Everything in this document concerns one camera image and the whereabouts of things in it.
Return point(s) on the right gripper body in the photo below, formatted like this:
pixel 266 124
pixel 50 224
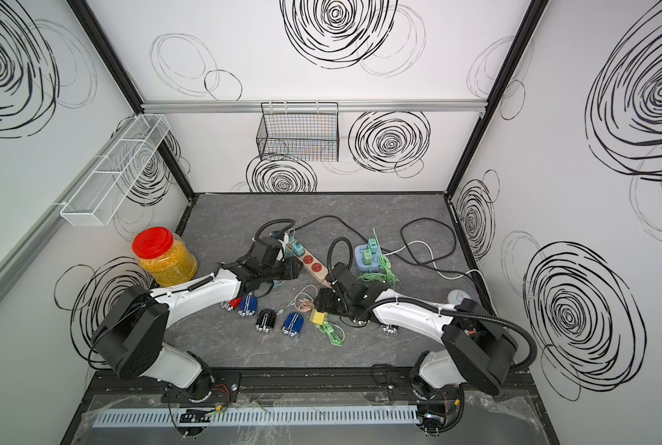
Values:
pixel 332 303

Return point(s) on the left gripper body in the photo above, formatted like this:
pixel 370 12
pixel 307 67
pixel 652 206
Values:
pixel 283 270

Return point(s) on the teal charger adapter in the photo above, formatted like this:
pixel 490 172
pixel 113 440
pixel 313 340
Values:
pixel 297 249

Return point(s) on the yellow-green charger adapter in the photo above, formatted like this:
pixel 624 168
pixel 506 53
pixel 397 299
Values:
pixel 319 318

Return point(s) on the beige power strip red sockets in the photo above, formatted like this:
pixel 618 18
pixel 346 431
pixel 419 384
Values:
pixel 313 266

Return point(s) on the blue striped shaver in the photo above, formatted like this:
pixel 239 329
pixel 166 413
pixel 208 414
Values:
pixel 293 325

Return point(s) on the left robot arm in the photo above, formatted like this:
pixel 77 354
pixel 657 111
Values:
pixel 131 338

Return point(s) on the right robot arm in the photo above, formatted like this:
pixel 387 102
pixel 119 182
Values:
pixel 478 349

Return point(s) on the blue shaver left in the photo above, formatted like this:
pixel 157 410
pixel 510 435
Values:
pixel 248 306

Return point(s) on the red shaver far left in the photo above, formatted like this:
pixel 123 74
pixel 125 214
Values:
pixel 232 305

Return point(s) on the black shaver right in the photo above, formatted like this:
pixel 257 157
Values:
pixel 388 330

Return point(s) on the black shaver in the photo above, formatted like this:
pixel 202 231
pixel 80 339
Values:
pixel 388 330
pixel 265 322

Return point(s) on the black shaver left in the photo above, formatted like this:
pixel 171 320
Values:
pixel 265 322

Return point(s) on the green charger adapter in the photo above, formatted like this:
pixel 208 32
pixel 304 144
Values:
pixel 372 253

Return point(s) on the yellow jar red lid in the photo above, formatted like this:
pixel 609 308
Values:
pixel 165 256

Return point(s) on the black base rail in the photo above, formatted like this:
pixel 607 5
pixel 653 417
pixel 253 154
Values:
pixel 396 383

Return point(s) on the white slotted cable duct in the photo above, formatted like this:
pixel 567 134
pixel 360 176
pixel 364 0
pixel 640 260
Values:
pixel 257 416

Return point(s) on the black wire basket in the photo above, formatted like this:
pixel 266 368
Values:
pixel 301 130

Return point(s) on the white wire shelf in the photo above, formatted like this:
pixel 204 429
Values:
pixel 130 169

